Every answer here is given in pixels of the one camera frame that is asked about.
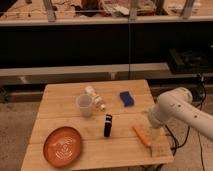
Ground orange handled fork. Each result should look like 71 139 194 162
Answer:
133 126 152 151

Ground black upright eraser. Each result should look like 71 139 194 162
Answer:
104 114 112 137

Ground white plastic bottle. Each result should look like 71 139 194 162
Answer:
85 86 106 111

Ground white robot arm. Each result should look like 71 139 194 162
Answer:
148 87 213 141

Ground blue sponge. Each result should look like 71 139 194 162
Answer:
120 91 134 107

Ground black floor cables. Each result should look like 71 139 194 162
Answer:
158 76 207 171

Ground orange round plate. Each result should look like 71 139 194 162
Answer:
43 126 82 167

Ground black box on shelf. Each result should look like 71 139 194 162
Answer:
167 49 213 74

